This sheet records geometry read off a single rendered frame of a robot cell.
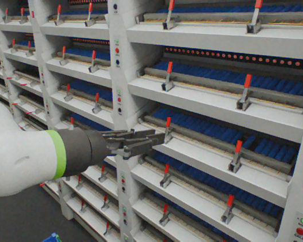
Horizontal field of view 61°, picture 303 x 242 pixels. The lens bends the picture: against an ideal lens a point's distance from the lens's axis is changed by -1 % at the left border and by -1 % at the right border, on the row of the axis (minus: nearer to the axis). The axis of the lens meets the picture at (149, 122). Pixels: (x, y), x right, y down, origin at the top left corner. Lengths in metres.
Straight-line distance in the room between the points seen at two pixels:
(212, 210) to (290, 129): 0.41
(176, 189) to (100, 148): 0.54
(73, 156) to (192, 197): 0.59
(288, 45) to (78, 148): 0.49
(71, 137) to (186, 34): 0.45
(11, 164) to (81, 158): 0.12
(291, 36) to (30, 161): 0.57
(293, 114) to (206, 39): 0.29
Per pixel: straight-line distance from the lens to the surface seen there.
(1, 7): 2.24
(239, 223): 0.92
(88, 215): 1.80
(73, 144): 0.49
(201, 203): 0.97
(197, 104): 0.79
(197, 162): 0.86
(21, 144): 0.45
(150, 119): 1.03
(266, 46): 0.68
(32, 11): 1.60
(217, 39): 0.73
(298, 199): 0.75
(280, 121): 0.69
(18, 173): 0.44
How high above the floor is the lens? 1.35
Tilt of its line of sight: 22 degrees down
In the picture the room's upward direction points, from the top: straight up
